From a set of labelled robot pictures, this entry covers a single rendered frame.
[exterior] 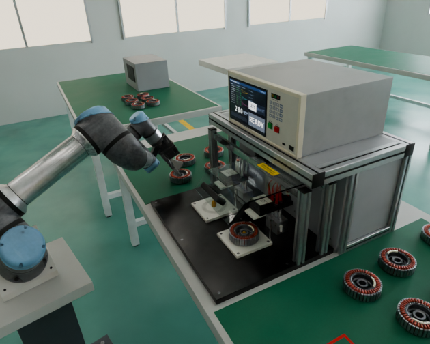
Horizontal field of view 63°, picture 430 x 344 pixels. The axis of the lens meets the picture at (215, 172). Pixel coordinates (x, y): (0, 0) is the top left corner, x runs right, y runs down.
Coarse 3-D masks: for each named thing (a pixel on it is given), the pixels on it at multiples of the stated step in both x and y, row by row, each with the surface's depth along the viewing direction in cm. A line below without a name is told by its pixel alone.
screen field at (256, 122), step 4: (248, 112) 129; (248, 116) 130; (252, 116) 128; (256, 116) 125; (248, 120) 131; (252, 120) 128; (256, 120) 126; (260, 120) 123; (264, 120) 121; (248, 124) 131; (252, 124) 129; (256, 124) 127; (260, 124) 124; (264, 124) 122; (256, 128) 127; (260, 128) 125; (264, 128) 122; (264, 132) 123
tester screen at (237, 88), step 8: (232, 80) 134; (232, 88) 136; (240, 88) 130; (248, 88) 125; (256, 88) 121; (232, 96) 137; (240, 96) 132; (248, 96) 126; (256, 96) 122; (264, 96) 118; (232, 104) 139; (240, 104) 133; (264, 104) 119; (240, 120) 136
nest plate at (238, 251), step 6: (222, 234) 132; (228, 234) 131; (222, 240) 129; (228, 240) 128; (258, 240) 127; (264, 240) 127; (270, 240) 127; (228, 246) 125; (234, 246) 125; (240, 246) 125; (246, 246) 125; (252, 246) 125; (258, 246) 124; (264, 246) 125; (234, 252) 122; (240, 252) 122; (246, 252) 122; (252, 252) 123
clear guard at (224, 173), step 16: (240, 160) 122; (256, 160) 122; (208, 176) 116; (224, 176) 113; (240, 176) 112; (256, 176) 112; (272, 176) 111; (288, 176) 111; (224, 192) 107; (240, 192) 103; (256, 192) 103; (272, 192) 103; (224, 208) 103; (240, 208) 99
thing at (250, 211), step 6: (264, 198) 127; (282, 198) 131; (252, 204) 127; (258, 204) 124; (264, 204) 123; (270, 204) 124; (282, 204) 127; (288, 204) 128; (246, 210) 127; (252, 210) 127; (258, 210) 124; (264, 210) 124; (270, 210) 125; (276, 210) 127; (252, 216) 124; (258, 216) 124; (276, 216) 132
